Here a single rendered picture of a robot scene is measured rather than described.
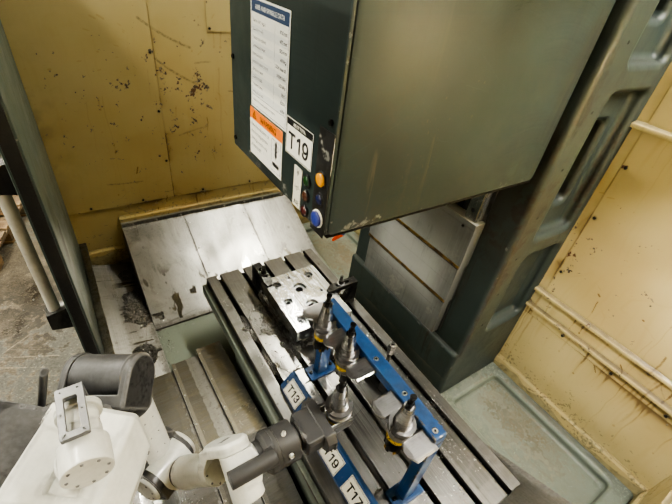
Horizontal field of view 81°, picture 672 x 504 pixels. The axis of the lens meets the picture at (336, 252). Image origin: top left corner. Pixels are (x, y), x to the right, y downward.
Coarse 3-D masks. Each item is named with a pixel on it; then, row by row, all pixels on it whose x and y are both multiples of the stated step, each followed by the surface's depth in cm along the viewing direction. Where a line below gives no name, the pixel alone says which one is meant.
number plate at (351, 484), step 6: (348, 480) 103; (354, 480) 102; (342, 486) 103; (348, 486) 103; (354, 486) 102; (348, 492) 102; (354, 492) 101; (360, 492) 100; (348, 498) 102; (354, 498) 101; (360, 498) 100; (366, 498) 99
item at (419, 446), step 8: (416, 432) 87; (424, 432) 87; (408, 440) 85; (416, 440) 85; (424, 440) 86; (408, 448) 84; (416, 448) 84; (424, 448) 84; (432, 448) 84; (408, 456) 83; (416, 456) 83; (424, 456) 83
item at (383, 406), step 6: (390, 390) 95; (384, 396) 93; (390, 396) 93; (396, 396) 93; (372, 402) 92; (378, 402) 92; (384, 402) 92; (390, 402) 92; (396, 402) 92; (372, 408) 91; (378, 408) 90; (384, 408) 91; (390, 408) 91; (396, 408) 91; (378, 414) 89; (384, 414) 89
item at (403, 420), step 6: (402, 408) 84; (414, 408) 83; (396, 414) 86; (402, 414) 84; (408, 414) 83; (414, 414) 84; (396, 420) 86; (402, 420) 84; (408, 420) 84; (396, 426) 86; (402, 426) 85; (408, 426) 85
